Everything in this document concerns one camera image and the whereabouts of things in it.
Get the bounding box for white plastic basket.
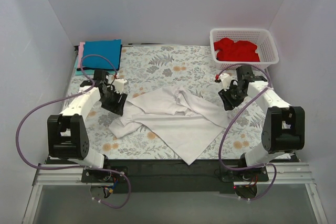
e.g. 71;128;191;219
209;28;279;70

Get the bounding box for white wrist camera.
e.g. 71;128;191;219
112;79;128;94
219;73;232;91

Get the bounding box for floral table mat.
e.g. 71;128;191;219
49;45;292;161

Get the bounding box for teal folded t shirt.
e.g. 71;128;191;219
74;58;119;77

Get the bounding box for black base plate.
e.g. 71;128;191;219
81;159;269;194

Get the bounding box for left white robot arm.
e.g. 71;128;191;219
47;69;128;182

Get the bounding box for blue folded t shirt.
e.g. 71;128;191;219
79;39;123;70

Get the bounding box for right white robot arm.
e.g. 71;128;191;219
215;64;305;181

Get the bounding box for purple cable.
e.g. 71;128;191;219
15;54;132;210
214;63;277;201

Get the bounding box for white t shirt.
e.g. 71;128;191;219
109;85;229;165

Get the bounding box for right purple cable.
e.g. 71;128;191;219
214;63;277;201

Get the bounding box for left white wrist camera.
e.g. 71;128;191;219
112;79;128;94

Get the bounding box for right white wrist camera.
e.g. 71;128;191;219
219;73;232;91

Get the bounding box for aluminium mounting rail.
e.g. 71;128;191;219
33;160;315;185

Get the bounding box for pink folded t shirt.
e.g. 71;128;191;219
77;42;85;68

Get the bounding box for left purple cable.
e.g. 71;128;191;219
15;54;132;210

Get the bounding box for red t shirt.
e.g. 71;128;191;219
214;38;260;62

